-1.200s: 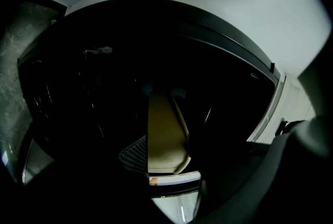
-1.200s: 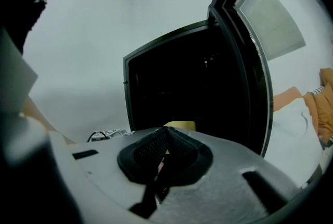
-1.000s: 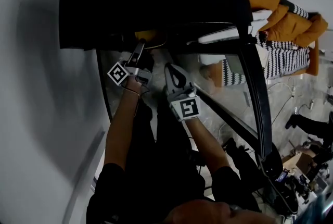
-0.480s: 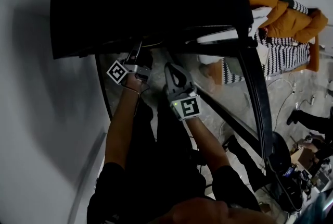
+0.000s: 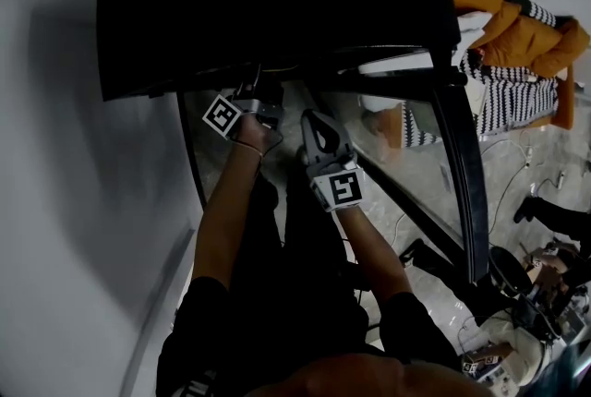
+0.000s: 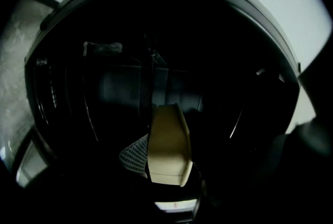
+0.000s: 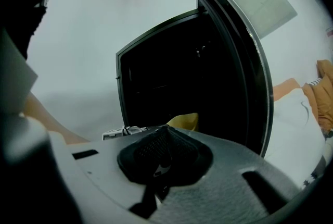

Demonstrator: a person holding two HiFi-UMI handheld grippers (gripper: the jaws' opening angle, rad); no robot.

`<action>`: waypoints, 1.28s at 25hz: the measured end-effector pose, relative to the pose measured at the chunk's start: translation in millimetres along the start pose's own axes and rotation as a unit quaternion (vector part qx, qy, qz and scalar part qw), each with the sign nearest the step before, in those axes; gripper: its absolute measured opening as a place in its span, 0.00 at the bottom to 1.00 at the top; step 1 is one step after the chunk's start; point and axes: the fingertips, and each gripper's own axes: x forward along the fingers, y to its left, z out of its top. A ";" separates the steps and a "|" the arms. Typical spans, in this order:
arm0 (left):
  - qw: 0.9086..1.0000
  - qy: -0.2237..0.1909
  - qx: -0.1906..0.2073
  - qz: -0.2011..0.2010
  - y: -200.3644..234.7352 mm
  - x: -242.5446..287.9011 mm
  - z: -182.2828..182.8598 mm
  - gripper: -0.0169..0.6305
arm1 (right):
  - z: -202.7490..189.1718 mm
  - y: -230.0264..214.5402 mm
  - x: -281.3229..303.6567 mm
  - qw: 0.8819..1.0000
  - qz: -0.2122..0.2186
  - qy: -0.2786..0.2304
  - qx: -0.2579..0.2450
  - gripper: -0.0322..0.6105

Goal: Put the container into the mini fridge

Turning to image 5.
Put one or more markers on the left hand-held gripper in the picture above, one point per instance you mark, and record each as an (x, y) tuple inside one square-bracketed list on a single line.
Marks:
[(222, 116)]

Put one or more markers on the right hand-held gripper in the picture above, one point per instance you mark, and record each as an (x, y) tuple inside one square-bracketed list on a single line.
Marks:
[(344, 189)]

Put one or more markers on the large black panel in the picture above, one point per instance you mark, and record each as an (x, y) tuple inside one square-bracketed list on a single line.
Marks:
[(268, 3)]

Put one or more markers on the person's left forearm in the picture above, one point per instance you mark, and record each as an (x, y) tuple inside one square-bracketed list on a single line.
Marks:
[(228, 210)]

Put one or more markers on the person's right forearm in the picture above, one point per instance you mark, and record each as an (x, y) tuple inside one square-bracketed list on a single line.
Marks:
[(374, 252)]

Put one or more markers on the person's left hand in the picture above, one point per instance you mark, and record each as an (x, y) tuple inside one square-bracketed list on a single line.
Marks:
[(256, 136)]

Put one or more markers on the thin wrist band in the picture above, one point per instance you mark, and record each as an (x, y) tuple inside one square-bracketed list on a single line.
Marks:
[(251, 149)]

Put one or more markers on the person's black trousers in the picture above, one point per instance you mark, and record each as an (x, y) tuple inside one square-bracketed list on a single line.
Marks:
[(305, 247)]

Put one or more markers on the black white striped blanket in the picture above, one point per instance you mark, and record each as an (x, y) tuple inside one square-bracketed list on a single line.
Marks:
[(512, 95)]

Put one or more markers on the person's black shirt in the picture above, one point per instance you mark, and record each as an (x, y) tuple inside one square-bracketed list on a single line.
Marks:
[(258, 330)]

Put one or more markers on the orange sofa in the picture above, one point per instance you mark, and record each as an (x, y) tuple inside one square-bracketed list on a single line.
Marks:
[(522, 35)]

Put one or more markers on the black round stool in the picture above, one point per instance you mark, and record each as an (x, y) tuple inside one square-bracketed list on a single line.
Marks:
[(508, 270)]

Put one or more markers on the person's face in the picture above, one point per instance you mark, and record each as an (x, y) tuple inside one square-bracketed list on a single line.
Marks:
[(369, 376)]

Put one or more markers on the black white striped pillow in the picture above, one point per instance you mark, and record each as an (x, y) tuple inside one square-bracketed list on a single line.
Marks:
[(535, 9)]

